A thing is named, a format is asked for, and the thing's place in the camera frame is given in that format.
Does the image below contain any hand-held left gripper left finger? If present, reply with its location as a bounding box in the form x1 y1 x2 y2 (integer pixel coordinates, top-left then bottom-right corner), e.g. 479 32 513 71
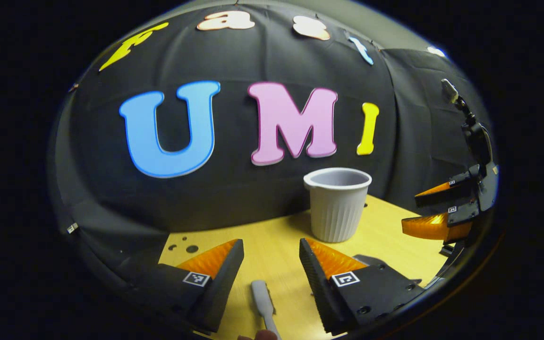
123 238 245 333

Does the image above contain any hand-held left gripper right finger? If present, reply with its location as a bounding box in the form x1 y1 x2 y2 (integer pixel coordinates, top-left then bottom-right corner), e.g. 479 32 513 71
299 238 426 337

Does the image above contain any small grey broom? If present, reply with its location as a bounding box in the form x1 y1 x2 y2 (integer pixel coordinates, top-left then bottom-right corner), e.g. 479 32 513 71
251 280 282 340

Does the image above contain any white ribbed garbage bin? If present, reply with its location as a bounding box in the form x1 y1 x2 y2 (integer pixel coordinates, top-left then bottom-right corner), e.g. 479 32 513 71
303 167 373 243

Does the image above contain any wooden desktop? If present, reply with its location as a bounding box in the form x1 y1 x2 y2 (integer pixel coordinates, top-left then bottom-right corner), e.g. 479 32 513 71
158 194 450 340

